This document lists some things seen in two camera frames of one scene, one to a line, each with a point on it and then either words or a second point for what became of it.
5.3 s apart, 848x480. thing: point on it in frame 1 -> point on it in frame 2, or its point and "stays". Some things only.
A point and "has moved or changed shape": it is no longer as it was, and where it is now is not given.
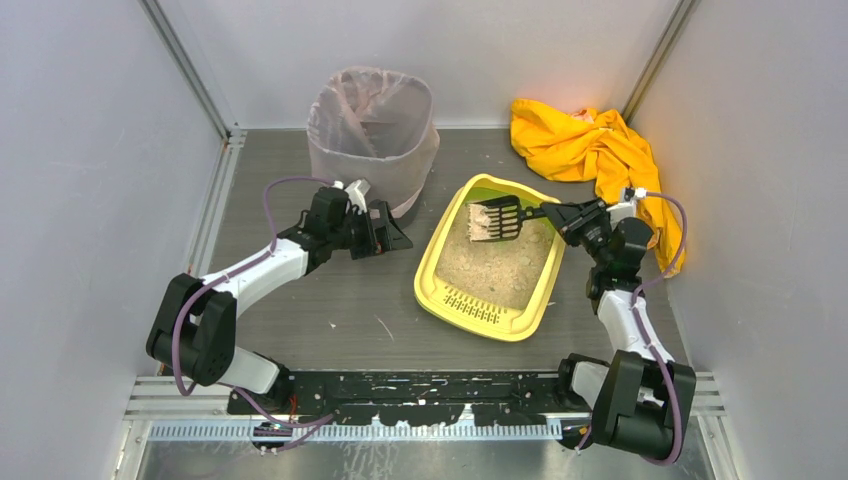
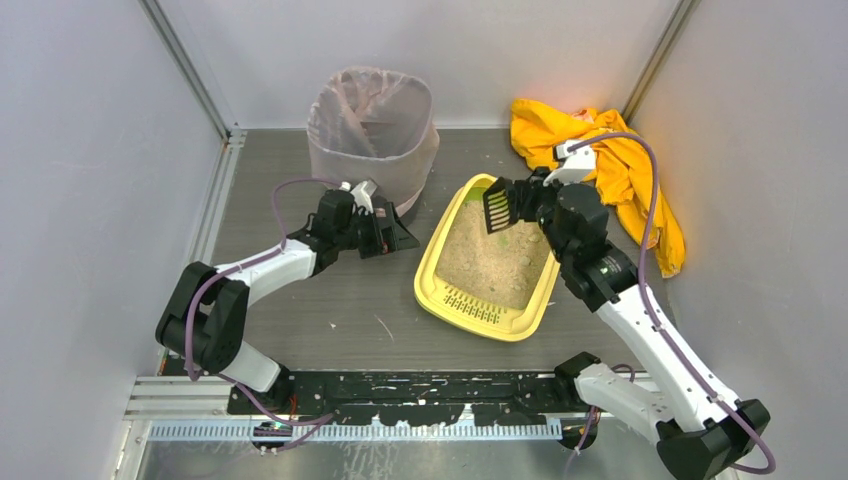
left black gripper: [370, 232] stays
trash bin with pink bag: [374, 129] stays
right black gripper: [577, 220] -> [527, 202]
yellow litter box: [489, 288] stays
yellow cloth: [597, 146] stays
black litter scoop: [506, 216] has moved or changed shape
